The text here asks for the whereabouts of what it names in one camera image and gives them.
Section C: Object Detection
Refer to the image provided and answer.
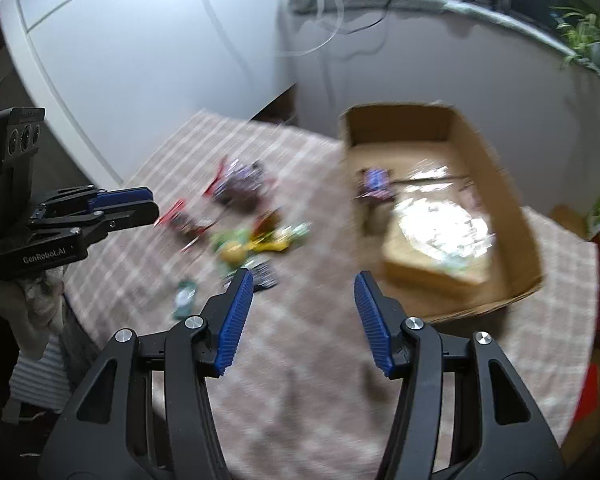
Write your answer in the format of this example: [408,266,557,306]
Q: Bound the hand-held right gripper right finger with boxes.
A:
[354,270,566,480]

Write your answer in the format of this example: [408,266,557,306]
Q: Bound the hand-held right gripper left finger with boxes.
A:
[39,267,255,480]

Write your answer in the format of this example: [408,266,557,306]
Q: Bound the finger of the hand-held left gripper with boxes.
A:
[32,185,154,213]
[27,201,160,243]

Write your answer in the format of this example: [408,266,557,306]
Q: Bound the black patterned snack packet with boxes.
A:
[222,260,279,291]

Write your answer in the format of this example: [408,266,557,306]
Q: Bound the green mint candy packet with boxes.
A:
[172,280,199,321]

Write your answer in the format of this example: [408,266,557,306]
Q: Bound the green jelly cup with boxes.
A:
[209,227,253,265]

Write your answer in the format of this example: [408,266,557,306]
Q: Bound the yellow red green snack packet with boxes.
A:
[250,209,291,257]

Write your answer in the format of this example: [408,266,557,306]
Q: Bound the light green snack packet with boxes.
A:
[280,222,313,246]

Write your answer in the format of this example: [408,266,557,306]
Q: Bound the clear zip bag dark snack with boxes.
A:
[202,157,276,208]

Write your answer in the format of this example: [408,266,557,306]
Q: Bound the dark chocolate bar blue label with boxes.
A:
[355,166,398,203]

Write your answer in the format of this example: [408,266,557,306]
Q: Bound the cardboard box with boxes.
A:
[340,102,546,323]

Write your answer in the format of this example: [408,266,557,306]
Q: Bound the person's left forearm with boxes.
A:
[2,305,98,413]

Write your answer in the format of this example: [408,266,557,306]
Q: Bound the person's left hand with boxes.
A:
[0,266,68,361]

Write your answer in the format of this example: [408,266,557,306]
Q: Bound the checked beige tablecloth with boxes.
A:
[67,110,600,466]

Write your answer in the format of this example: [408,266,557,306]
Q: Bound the clear plastic bag green print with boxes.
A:
[382,160,498,291]

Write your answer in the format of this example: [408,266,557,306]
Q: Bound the white cabinet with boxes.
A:
[0,0,301,188]

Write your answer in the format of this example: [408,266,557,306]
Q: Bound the dark red box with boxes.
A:
[574,362,600,423]

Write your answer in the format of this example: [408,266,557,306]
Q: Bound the grey windowsill cloth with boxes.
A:
[286,0,600,83]

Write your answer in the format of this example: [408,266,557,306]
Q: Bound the green potted plant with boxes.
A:
[549,4,600,70]

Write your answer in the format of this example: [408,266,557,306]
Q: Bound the white cable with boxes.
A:
[274,0,347,57]

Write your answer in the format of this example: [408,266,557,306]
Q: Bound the black cable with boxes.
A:
[324,0,407,37]

